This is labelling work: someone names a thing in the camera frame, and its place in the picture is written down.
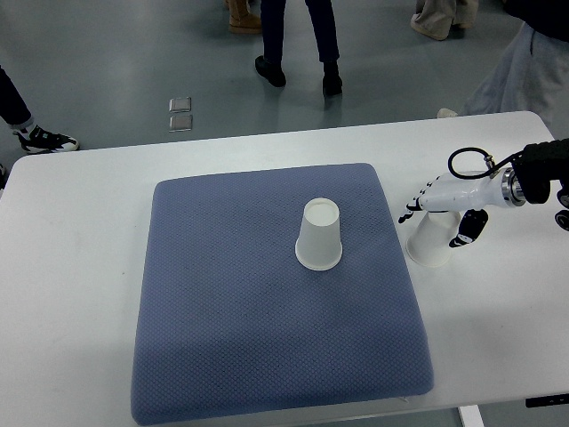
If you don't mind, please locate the person in beige trousers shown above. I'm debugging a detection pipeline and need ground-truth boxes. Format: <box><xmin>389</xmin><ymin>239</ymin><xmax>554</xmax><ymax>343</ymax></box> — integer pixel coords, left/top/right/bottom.
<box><xmin>410</xmin><ymin>0</ymin><xmax>479</xmax><ymax>41</ymax></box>

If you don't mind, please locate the blue textured cushion mat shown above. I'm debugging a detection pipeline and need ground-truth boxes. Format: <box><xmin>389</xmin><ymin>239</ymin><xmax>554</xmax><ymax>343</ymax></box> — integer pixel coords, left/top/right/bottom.
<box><xmin>131</xmin><ymin>163</ymin><xmax>434</xmax><ymax>425</ymax></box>

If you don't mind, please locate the white table leg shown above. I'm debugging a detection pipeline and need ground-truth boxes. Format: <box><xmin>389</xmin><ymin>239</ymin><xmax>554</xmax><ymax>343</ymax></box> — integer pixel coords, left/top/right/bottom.
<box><xmin>458</xmin><ymin>405</ymin><xmax>485</xmax><ymax>427</ymax></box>

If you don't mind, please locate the person in light grey trousers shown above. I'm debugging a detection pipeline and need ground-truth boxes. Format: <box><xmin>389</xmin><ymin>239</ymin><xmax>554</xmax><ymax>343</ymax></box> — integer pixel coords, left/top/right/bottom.
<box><xmin>437</xmin><ymin>0</ymin><xmax>568</xmax><ymax>126</ymax></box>

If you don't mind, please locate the upper metal floor plate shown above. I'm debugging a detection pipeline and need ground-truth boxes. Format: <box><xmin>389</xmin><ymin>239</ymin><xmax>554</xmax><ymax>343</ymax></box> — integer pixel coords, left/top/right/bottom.
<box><xmin>169</xmin><ymin>97</ymin><xmax>192</xmax><ymax>113</ymax></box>

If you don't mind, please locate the white paper cup on mat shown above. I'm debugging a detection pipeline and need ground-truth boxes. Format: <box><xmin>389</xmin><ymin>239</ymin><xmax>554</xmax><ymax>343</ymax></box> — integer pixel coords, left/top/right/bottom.
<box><xmin>295</xmin><ymin>197</ymin><xmax>342</xmax><ymax>271</ymax></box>

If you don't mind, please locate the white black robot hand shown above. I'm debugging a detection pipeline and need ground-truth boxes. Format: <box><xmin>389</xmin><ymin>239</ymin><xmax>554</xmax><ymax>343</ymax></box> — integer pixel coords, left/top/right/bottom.
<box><xmin>398</xmin><ymin>168</ymin><xmax>525</xmax><ymax>247</ymax></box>

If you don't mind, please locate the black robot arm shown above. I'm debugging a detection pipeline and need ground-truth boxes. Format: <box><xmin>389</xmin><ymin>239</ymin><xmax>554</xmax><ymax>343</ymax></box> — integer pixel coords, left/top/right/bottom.
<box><xmin>510</xmin><ymin>139</ymin><xmax>568</xmax><ymax>231</ymax></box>

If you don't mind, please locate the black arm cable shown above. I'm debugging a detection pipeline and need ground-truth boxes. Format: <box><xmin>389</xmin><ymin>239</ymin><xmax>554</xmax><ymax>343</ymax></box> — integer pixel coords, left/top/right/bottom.
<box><xmin>447</xmin><ymin>148</ymin><xmax>525</xmax><ymax>181</ymax></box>

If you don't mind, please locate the person in black trousers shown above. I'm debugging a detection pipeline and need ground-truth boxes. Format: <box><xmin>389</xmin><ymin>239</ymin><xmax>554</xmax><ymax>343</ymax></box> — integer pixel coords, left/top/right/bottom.
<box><xmin>254</xmin><ymin>0</ymin><xmax>344</xmax><ymax>97</ymax></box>

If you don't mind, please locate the white paper cup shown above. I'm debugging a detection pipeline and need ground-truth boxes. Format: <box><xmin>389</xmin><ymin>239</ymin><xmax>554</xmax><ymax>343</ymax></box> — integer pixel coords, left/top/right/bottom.
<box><xmin>295</xmin><ymin>197</ymin><xmax>342</xmax><ymax>271</ymax></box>
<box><xmin>405</xmin><ymin>212</ymin><xmax>461</xmax><ymax>268</ymax></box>

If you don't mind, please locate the tan boot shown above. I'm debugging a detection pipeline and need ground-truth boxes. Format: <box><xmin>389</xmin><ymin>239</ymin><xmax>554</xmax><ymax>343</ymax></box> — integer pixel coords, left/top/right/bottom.
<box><xmin>224</xmin><ymin>0</ymin><xmax>262</xmax><ymax>35</ymax></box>

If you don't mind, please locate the person with black white sneakers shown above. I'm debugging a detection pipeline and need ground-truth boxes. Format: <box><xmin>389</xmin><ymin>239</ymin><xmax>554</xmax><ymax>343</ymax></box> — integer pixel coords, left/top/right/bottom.
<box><xmin>0</xmin><ymin>65</ymin><xmax>80</xmax><ymax>179</ymax></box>

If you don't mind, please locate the black table control panel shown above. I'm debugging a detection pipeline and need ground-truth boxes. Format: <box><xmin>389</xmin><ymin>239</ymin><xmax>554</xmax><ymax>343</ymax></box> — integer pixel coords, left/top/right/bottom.
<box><xmin>525</xmin><ymin>393</ymin><xmax>569</xmax><ymax>408</ymax></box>

